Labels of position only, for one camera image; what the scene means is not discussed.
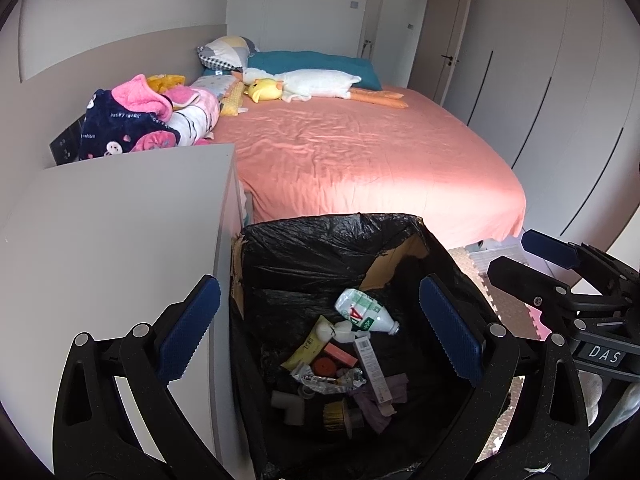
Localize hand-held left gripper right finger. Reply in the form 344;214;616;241
419;275;591;480

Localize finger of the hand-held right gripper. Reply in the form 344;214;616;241
521;229;640;291
487;256;583;322

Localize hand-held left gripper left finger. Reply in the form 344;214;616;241
52;275;221;480

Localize long white carton box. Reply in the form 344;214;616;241
353;336;393;408

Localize white milk bottle green label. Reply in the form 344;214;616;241
334;288;401;336

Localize purple plastic bag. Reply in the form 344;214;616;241
347;372;411;435

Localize white tissue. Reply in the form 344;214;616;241
316;321;355;345

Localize salmon pink carton box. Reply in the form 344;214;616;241
321;344;359;368

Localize silver foil wrapper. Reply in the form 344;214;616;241
327;367;365;393

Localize yellow snack packet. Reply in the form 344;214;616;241
280;314;328;372

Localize mint foil wrapper red label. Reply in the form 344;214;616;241
290;364;333;393

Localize grey pipe elbow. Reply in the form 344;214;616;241
271;389;307;427

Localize black trash bag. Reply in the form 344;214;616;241
230;212;526;480

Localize pastel foam floor mat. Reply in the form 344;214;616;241
447;245;551;461

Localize white wardrobe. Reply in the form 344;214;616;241
467;0;640;261

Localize bed with pink sheet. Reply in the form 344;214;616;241
207;85;528;251

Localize white pink striped blanket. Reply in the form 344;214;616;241
167;85;221;147

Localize navy printed blanket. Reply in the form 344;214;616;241
77;87;182;161

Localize corn plush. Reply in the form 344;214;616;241
219;82;251;117

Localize pink fleece blanket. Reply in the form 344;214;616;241
111;74;173;121

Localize pale printed pillow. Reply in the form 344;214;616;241
189;74;241;103

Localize yellow fleece cloth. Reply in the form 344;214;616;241
146;74;187;95

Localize white room door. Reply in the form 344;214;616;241
434;0;475;111

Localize yellow duck plush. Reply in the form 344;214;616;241
244;77;283;104

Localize white goose plush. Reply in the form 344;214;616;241
241;67;410;110

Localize checked patchwork pillow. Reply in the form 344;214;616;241
196;35;261;73

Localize white closet doors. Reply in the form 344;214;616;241
360;0;433;88

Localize teal pillow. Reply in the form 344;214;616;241
246;51;383;92

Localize black switch panel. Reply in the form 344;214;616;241
48;114;91;167

